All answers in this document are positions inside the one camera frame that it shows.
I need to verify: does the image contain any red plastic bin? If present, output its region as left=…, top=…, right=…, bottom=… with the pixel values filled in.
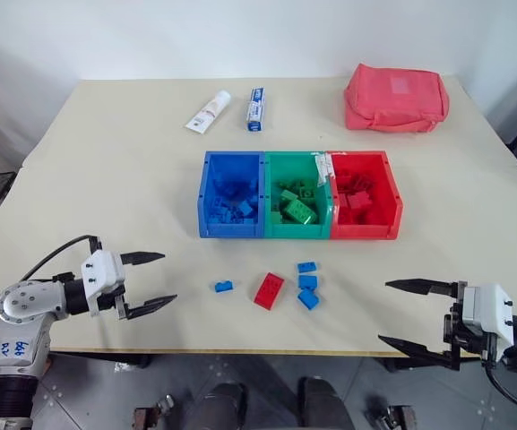
left=324, top=150, right=404, bottom=241

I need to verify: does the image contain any dark grey rounded shape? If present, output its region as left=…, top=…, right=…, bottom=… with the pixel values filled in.
left=185, top=380, right=249, bottom=430

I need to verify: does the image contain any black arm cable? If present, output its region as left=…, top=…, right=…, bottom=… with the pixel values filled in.
left=17, top=234, right=99, bottom=283
left=483, top=357, right=517, bottom=418

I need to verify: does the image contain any black table frame bar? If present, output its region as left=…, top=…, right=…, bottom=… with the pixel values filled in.
left=380, top=356, right=447, bottom=372
left=47, top=351, right=154, bottom=370

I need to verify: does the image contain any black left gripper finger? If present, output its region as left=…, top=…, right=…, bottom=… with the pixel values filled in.
left=119, top=251, right=167, bottom=267
left=120, top=293, right=179, bottom=322

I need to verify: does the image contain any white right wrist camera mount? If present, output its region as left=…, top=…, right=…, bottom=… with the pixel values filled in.
left=461, top=282, right=517, bottom=337

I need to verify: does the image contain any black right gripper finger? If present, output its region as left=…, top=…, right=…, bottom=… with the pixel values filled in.
left=376, top=333, right=461, bottom=372
left=383, top=278, right=459, bottom=297

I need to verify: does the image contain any white tape strip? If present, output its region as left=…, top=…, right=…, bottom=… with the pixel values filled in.
left=312, top=151, right=337, bottom=185

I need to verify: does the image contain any brown metal bracket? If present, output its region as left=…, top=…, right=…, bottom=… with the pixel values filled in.
left=364, top=403, right=417, bottom=430
left=134, top=393, right=177, bottom=430

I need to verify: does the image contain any blue toothpaste box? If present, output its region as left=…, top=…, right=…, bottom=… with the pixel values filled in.
left=245, top=86, right=269, bottom=133

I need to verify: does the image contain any white toothpaste tube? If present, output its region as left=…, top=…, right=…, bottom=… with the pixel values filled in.
left=184, top=89, right=233, bottom=135

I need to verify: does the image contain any blue plastic bin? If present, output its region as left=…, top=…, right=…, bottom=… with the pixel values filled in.
left=198, top=150, right=268, bottom=239

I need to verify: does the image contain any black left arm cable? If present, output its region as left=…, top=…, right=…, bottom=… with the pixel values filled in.
left=17, top=234, right=99, bottom=283

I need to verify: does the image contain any large green brick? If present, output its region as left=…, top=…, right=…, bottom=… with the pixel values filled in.
left=283, top=198, right=320, bottom=226

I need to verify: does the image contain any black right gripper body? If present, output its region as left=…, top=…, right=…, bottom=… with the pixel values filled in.
left=442, top=280, right=498, bottom=365

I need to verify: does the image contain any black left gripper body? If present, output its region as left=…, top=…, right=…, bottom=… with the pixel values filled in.
left=88, top=235, right=130, bottom=321

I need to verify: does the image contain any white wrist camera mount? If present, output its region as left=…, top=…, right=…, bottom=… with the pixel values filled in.
left=461, top=282, right=517, bottom=337
left=80, top=249, right=127, bottom=317

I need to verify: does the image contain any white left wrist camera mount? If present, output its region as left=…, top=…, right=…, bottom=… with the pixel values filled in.
left=80, top=249, right=127, bottom=317

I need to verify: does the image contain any green plastic bin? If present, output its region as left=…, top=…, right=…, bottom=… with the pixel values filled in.
left=262, top=150, right=333, bottom=240

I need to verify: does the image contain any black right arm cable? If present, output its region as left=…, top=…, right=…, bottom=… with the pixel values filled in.
left=483, top=357, right=517, bottom=418

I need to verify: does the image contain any large red brick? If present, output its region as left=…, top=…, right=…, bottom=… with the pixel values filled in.
left=253, top=271, right=287, bottom=311

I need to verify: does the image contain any red fabric pouch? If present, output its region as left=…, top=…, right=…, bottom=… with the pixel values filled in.
left=343, top=62, right=451, bottom=133

